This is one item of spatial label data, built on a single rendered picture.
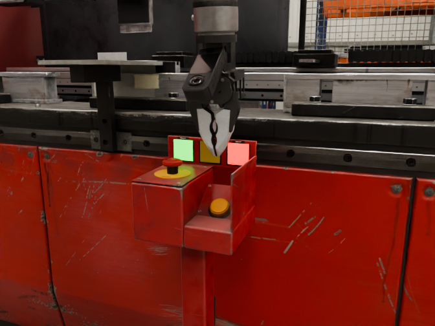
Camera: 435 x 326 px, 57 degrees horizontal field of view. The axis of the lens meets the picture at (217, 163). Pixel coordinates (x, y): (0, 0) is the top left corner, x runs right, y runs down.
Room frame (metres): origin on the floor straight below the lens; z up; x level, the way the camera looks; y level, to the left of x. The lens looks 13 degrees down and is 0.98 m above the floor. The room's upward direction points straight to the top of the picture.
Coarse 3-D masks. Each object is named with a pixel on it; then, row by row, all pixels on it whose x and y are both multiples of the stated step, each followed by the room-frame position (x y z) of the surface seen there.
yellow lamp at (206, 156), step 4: (200, 144) 0.83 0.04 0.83; (204, 144) 0.83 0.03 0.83; (200, 148) 0.83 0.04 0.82; (204, 148) 0.83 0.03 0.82; (200, 152) 0.83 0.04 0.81; (204, 152) 0.83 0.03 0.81; (208, 152) 0.82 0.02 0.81; (200, 156) 0.83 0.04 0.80; (204, 156) 0.83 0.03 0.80; (208, 156) 0.82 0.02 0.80; (212, 156) 0.82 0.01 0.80; (216, 156) 0.82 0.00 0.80; (200, 160) 0.83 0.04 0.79; (204, 160) 0.83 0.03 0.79; (208, 160) 0.82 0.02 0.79; (212, 160) 0.82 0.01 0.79; (216, 160) 0.82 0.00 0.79
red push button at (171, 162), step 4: (164, 160) 0.75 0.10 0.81; (168, 160) 0.75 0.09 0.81; (172, 160) 0.75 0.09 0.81; (176, 160) 0.75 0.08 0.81; (180, 160) 0.76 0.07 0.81; (164, 164) 0.75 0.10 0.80; (168, 164) 0.74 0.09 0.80; (172, 164) 0.74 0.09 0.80; (176, 164) 0.74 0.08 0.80; (180, 164) 0.75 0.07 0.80; (168, 168) 0.75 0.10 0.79; (172, 168) 0.75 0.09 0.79; (176, 168) 0.75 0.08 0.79; (168, 172) 0.75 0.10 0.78; (172, 172) 0.75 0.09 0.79; (176, 172) 0.75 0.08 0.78
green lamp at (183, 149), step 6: (174, 144) 0.85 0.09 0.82; (180, 144) 0.84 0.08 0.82; (186, 144) 0.84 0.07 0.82; (192, 144) 0.84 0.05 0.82; (174, 150) 0.85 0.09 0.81; (180, 150) 0.84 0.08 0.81; (186, 150) 0.84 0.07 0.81; (192, 150) 0.84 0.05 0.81; (174, 156) 0.85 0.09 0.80; (180, 156) 0.84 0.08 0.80; (186, 156) 0.84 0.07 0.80; (192, 156) 0.84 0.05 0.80
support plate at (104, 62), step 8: (40, 64) 0.93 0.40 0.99; (48, 64) 0.92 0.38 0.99; (56, 64) 0.91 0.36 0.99; (64, 64) 0.91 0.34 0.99; (72, 64) 0.90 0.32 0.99; (80, 64) 0.89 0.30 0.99; (88, 64) 0.88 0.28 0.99; (96, 64) 0.88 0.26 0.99; (104, 64) 0.87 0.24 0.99; (112, 64) 0.90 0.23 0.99; (120, 64) 0.93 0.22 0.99; (128, 64) 0.96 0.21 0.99; (136, 64) 0.99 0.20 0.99; (144, 64) 1.03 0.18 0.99; (152, 64) 1.06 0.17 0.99; (160, 64) 1.10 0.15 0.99
